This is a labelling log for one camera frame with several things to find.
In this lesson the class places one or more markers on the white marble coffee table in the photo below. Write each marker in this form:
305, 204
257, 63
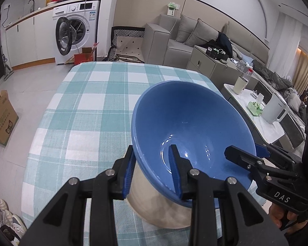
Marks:
246, 100

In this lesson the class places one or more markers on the white electric kettle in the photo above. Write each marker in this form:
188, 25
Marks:
273, 110

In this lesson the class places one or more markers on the beige tumbler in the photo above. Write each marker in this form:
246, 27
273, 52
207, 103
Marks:
240, 85

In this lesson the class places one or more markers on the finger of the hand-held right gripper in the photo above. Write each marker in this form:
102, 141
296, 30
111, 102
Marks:
240, 156
262, 150

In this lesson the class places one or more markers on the green tissue pack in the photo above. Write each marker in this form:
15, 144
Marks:
254, 108

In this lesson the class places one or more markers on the grey cushion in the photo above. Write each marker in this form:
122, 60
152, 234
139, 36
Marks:
184, 27
201, 33

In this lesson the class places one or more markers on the green and white wall device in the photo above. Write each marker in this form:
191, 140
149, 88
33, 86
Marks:
172, 9

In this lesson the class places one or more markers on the grey clothes pile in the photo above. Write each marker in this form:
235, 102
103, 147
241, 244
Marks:
272, 75

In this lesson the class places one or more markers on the brown cardboard box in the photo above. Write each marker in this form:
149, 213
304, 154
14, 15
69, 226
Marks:
2, 123

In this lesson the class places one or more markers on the blue bowl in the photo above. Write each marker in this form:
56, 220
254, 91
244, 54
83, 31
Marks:
195, 117

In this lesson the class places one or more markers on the beige curtain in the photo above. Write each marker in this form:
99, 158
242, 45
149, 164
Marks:
305, 71

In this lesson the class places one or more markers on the clear bottle with red cap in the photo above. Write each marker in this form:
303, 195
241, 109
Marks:
248, 78

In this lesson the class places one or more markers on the floor mop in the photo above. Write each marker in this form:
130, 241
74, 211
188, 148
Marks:
7, 66

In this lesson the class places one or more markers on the small metal stand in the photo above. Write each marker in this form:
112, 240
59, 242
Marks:
254, 94

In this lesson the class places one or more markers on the person's right hand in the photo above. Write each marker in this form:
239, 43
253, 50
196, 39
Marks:
275, 214

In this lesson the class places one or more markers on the small white card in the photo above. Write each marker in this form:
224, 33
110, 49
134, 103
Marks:
260, 99

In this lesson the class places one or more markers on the grey cabinet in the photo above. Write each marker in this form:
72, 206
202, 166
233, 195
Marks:
202, 64

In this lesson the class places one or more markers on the teal checked tablecloth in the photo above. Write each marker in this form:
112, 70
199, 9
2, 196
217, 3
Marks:
92, 107

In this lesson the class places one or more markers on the kitchen faucet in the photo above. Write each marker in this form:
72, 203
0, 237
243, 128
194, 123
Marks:
32, 4

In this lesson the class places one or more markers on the beige bowl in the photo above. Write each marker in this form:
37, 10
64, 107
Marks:
154, 205

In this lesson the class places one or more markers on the grey sofa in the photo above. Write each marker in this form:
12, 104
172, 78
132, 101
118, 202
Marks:
156, 43

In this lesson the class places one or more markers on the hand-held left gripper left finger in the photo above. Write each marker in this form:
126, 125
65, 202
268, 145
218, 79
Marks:
129, 174

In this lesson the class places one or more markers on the white washing machine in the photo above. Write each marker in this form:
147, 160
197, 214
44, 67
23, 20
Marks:
84, 23

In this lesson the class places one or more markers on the red cardboard box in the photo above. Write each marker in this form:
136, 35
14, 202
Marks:
84, 57

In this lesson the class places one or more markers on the grey quilted daybed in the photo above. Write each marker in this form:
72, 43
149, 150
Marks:
295, 130

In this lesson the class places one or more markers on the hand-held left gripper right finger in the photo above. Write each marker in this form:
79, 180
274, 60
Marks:
175, 174

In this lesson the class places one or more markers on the black box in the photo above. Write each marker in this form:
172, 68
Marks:
215, 52

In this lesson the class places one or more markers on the grey sneaker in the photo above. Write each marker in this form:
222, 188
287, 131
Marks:
19, 226

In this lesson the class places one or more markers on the white sneaker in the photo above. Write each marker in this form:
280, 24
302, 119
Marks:
2, 211

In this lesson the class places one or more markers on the white kitchen cabinets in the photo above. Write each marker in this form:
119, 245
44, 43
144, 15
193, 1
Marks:
23, 41

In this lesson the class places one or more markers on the dark jacket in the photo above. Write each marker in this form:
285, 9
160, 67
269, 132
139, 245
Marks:
224, 43

